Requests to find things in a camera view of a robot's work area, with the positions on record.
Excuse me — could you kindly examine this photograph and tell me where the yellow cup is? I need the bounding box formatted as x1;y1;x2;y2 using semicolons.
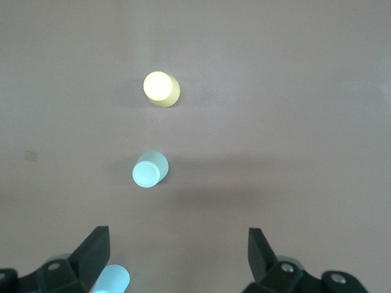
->
142;71;181;109

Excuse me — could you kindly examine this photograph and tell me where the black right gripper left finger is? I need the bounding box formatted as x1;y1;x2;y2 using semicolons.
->
0;225;111;293

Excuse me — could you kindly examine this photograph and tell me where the light blue cup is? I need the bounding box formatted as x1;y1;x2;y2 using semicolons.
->
91;264;131;293

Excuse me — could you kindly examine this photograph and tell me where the pale green cup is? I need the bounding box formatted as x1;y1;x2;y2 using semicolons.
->
131;150;170;189

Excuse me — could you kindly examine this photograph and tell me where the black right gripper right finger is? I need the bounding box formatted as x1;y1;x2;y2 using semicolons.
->
241;228;370;293

